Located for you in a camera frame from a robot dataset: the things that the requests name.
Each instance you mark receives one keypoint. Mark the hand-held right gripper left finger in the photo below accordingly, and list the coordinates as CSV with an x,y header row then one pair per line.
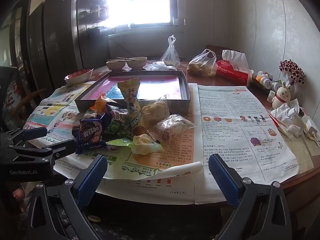
x,y
92,177

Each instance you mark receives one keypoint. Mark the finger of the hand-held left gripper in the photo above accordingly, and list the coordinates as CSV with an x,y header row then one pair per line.
x,y
58,150
35,133

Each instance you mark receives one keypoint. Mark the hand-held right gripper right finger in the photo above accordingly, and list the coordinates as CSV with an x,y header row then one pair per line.
x,y
222,177

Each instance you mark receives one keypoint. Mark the blue snack packet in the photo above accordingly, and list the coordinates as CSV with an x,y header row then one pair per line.
x,y
88,135

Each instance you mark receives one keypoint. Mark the green pea snack packet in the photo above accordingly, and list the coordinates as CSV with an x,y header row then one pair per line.
x,y
117,126

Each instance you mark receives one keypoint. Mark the green yellow pastry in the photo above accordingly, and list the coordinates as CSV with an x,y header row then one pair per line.
x,y
141,143

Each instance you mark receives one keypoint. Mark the orange snack packet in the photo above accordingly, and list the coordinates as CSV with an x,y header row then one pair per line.
x,y
101,105

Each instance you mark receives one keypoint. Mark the clear packet of brown pastry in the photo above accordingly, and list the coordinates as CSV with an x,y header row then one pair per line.
x,y
172,127

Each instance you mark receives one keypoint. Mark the tall yellow bread packet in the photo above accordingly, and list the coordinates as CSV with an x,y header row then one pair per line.
x,y
132,100

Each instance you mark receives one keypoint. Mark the clear packet of fluffy cake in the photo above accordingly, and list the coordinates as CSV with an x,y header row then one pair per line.
x,y
155,111

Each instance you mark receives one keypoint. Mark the shallow dark cardboard box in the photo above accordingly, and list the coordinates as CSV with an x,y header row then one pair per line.
x,y
150,87

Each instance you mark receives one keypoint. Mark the person's left hand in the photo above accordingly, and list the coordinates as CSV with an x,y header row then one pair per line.
x,y
18,194

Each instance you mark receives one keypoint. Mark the colourful picture newspaper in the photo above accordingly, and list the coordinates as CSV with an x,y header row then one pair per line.
x,y
55,110

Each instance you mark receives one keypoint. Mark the curved brown wooden chair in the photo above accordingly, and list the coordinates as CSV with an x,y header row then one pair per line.
x,y
27,100

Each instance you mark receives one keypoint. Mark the small round tan lid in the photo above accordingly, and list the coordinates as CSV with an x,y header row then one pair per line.
x,y
95,218

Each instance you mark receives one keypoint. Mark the white printed newspaper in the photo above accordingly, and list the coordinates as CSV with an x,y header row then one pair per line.
x,y
240,140

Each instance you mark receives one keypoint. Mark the red patterned bowl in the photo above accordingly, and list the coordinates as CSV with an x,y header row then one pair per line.
x,y
78,76

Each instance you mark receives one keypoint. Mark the crumpled white tissue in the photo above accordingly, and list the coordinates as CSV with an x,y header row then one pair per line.
x,y
287,112

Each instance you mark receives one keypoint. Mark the small white bottle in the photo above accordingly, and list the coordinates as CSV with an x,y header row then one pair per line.
x,y
271,97

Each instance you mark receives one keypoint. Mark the white rabbit figurine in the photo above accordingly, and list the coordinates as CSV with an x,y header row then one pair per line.
x,y
281,97

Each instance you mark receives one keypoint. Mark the white plug adapter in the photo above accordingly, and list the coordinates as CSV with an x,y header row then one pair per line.
x,y
310,127

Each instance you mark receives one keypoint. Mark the beige bowl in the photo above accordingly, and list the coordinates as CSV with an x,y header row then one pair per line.
x,y
136,63
115,65

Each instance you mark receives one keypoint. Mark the white bottle handwritten label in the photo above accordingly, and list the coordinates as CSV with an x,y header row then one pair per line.
x,y
269,85
277,86

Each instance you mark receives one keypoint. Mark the orange medicine bottle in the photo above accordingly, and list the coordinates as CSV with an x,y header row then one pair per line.
x,y
264,80

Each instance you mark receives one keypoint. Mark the dark steel refrigerator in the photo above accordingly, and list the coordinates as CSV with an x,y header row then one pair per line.
x,y
60,30

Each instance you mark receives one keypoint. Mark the red tissue pack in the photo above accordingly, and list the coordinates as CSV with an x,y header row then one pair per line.
x,y
233,71

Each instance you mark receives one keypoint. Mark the white capped bottle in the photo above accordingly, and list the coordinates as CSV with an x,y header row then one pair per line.
x,y
262,73

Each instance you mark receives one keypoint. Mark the wooden chopstick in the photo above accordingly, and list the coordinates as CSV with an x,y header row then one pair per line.
x,y
125,58

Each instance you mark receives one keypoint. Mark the plastic bag of yellow food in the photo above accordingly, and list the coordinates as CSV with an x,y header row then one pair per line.
x,y
202,65

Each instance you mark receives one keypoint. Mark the dark red flower ornament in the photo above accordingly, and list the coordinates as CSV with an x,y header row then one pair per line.
x,y
292,71

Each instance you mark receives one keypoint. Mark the flat crumpled plastic bag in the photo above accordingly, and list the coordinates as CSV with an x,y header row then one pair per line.
x,y
157,66

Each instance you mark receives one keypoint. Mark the dark wooden chair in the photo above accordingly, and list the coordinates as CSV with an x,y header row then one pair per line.
x,y
215,48

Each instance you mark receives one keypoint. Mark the tied clear plastic bag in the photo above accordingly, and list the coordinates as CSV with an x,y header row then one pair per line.
x,y
170,55

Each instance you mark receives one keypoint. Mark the bright window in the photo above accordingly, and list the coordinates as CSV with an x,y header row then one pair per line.
x,y
140,2

